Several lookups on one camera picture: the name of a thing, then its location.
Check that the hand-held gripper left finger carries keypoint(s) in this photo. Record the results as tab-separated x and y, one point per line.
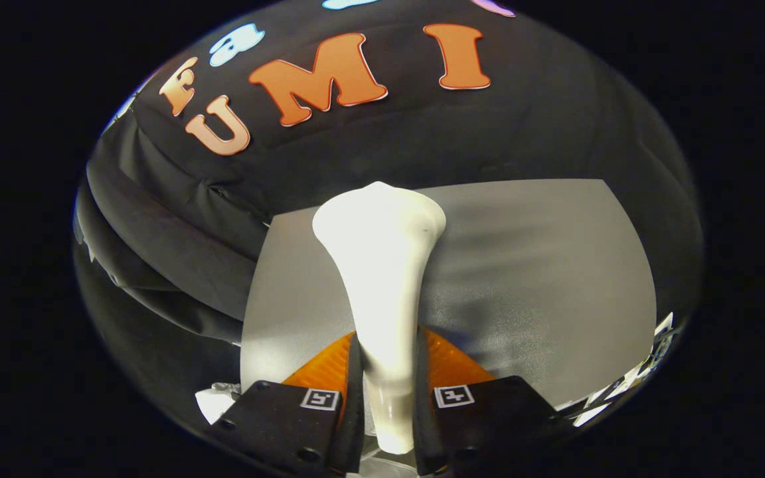
356	418

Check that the grey cabinet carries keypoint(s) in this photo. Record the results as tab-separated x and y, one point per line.
542	279

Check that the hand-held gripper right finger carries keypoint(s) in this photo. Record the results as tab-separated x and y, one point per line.
422	418

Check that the white crumpled cloth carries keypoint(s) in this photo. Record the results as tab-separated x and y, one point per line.
218	403

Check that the white garment steamer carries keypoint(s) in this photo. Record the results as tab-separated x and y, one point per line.
382	265

